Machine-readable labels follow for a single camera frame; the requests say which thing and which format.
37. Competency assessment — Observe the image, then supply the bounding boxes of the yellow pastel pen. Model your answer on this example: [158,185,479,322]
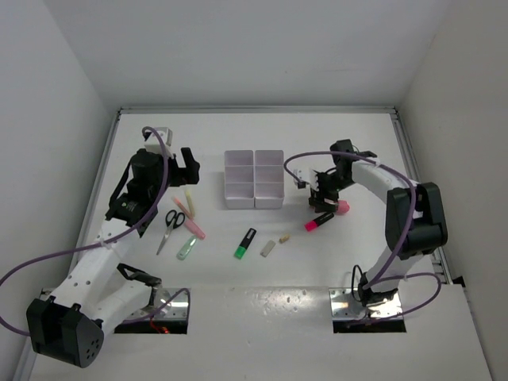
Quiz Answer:
[184,189,196,218]

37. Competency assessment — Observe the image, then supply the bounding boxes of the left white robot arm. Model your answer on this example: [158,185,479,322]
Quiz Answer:
[26,147,200,368]

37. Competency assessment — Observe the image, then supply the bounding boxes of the white organizer box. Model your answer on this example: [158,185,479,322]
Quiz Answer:
[224,150,255,210]
[254,150,285,210]

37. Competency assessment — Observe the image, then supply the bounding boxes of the grey eraser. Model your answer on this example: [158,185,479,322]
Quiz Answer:
[260,240,275,258]

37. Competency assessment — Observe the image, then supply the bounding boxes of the pink correction tape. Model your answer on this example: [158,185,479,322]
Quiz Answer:
[183,219,206,241]

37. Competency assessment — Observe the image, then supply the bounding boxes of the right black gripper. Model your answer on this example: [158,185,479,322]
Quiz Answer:
[309,171,353,213]

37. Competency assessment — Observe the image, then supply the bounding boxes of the right white organizer box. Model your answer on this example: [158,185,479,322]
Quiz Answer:
[254,150,285,210]

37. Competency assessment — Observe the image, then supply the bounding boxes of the pink black highlighter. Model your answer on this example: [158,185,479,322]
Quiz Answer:
[304,212,335,232]

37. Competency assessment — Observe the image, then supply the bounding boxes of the left white organizer box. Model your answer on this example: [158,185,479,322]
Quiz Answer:
[224,150,255,210]

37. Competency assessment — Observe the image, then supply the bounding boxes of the pink pastel pen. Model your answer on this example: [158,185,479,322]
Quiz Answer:
[171,196,194,220]

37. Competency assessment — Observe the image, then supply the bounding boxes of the green correction tape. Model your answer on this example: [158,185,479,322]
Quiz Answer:
[176,235,198,260]

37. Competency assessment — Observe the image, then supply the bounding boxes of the green black highlighter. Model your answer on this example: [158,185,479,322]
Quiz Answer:
[233,228,257,260]

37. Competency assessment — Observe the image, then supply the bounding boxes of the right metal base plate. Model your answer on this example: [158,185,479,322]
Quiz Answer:
[329,287,402,322]

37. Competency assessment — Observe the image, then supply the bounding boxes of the metal base plate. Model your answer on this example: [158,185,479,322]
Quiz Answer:
[329,287,402,322]
[122,288,191,324]

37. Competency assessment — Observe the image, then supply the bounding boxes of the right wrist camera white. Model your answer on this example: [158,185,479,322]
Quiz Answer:
[291,167,319,191]

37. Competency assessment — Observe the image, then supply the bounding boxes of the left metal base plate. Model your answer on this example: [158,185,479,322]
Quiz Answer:
[122,288,191,324]

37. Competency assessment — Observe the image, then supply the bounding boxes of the clear tube of colored pens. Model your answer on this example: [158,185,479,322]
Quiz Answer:
[327,200,350,215]

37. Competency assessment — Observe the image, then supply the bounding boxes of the small tan eraser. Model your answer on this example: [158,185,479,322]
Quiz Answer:
[279,234,291,244]

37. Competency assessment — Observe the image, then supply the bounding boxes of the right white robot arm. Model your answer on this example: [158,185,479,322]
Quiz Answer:
[296,139,448,306]

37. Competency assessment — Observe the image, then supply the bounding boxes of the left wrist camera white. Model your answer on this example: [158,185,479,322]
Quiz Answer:
[142,126,173,158]

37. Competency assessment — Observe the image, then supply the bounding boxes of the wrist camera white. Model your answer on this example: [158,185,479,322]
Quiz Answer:
[142,126,173,158]
[291,167,319,191]

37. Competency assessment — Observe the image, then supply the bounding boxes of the black handled scissors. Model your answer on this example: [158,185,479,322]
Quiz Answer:
[156,210,186,256]

